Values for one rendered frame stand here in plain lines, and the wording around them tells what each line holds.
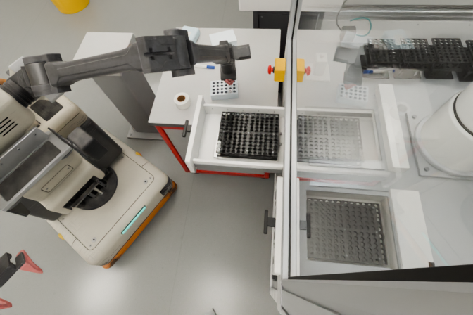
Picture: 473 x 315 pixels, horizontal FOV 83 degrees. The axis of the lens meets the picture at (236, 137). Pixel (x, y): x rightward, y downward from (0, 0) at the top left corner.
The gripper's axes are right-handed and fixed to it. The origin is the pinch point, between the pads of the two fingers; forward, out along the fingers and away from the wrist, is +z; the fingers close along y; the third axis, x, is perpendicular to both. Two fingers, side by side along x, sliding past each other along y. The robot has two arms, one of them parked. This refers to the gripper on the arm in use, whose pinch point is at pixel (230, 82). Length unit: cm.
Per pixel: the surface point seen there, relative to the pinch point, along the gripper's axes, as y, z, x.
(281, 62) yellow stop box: 1.0, -9.5, -22.6
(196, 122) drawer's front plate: -27.1, -11.9, 11.9
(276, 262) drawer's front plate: -75, -12, -13
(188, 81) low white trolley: 6.7, 5.2, 20.6
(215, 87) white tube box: -0.9, 1.5, 7.2
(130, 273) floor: -75, 80, 71
